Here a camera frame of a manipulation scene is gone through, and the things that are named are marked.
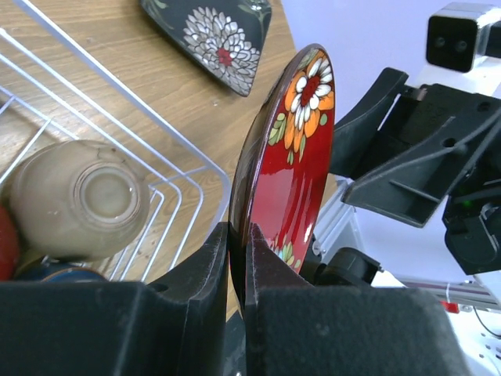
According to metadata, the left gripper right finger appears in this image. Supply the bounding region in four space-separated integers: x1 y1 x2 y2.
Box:
244 225 470 375

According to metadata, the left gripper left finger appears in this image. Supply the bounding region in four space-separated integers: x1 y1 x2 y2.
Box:
1 222 228 375

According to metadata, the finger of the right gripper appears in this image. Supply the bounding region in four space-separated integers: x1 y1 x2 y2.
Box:
343 113 500 228
330 67 409 177

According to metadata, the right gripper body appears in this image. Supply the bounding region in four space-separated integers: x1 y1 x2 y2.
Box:
363 81 501 220

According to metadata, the red floral oval plate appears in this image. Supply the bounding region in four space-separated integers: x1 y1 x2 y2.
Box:
228 44 335 304

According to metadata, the black floral square plate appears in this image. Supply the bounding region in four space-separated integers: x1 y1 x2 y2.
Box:
139 0 272 97

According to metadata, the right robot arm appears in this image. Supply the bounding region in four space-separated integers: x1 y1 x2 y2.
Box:
330 67 500 276

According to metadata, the dark blue cup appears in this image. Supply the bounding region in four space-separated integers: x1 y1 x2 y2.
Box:
15 262 107 283

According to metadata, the beige ceramic bowl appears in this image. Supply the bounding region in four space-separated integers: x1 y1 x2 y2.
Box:
9 139 150 262

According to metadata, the red bowl upside down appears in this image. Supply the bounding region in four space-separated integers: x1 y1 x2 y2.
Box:
0 206 20 281

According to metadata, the white wire dish rack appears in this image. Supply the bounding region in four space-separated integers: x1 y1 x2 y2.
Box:
1 1 230 281

